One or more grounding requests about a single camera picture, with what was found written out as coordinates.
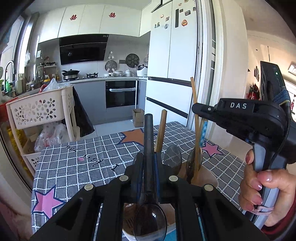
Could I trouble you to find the grey checked tablecloth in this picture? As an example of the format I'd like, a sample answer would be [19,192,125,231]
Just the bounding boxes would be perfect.
[31,128,245,232]

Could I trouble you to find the person's right hand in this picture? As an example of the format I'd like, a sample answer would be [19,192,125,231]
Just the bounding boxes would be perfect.
[238,148,296,227]

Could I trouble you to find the white refrigerator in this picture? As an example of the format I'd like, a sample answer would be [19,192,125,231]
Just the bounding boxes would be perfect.
[144,1,198,126]

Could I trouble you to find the dark grey spoon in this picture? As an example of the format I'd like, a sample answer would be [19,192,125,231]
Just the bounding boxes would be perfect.
[133,113,167,240]

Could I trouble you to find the dark translucent plastic spoon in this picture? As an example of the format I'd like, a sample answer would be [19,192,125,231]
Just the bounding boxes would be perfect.
[163,145,182,176]

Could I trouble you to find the white plastic storage trolley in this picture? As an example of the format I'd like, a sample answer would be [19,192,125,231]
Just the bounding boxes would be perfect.
[6,85,80,175]

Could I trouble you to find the black hanging apron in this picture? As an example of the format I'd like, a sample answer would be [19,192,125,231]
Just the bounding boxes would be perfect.
[73,87,95,137]

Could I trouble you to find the short bamboo chopstick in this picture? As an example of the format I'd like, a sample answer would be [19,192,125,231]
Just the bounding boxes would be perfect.
[190,77,200,183]

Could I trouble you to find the cardboard box on floor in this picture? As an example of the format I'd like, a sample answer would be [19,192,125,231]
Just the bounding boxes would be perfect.
[132,108,144,128]

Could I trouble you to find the blue patterned bamboo chopstick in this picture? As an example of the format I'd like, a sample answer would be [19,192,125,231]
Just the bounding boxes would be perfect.
[199,118,208,147]

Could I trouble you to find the white upper cabinets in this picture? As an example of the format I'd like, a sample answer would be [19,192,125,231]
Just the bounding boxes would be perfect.
[39,4,151,43]

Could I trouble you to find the long bamboo chopstick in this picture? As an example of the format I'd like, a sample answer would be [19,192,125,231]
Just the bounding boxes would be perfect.
[154,109,167,153]

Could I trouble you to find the pink plastic utensil holder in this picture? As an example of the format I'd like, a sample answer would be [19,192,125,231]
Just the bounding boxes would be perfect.
[122,165,219,240]

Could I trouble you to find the black wok on stove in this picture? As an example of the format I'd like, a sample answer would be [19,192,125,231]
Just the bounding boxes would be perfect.
[62,69,80,81]

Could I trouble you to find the black built-in oven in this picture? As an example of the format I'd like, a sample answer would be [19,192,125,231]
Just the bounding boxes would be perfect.
[105,80,139,108]

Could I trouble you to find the black range hood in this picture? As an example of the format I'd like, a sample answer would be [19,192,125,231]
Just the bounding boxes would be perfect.
[59,34,109,65]

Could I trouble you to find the chrome kitchen faucet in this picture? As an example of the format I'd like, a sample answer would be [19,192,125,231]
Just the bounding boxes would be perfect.
[4,60,16,93]

